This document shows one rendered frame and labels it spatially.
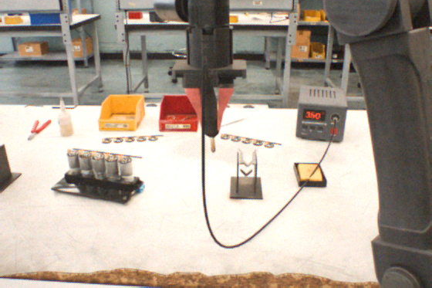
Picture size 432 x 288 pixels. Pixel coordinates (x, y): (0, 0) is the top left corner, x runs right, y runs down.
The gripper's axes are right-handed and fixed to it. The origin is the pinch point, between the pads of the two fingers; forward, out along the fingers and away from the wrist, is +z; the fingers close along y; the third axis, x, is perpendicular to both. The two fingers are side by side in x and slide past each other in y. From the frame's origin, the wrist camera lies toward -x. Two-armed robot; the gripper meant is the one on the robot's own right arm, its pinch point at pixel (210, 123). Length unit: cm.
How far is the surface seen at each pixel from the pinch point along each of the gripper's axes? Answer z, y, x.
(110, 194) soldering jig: 15.4, 18.7, -4.3
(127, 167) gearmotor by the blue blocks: 11.3, 15.8, -7.1
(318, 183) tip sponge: 16.0, -19.7, -10.2
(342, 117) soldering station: 9.8, -29.0, -29.8
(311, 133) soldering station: 14.5, -22.2, -31.3
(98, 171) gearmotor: 12.7, 21.9, -8.1
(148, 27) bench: 13, 60, -240
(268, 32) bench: 18, -31, -242
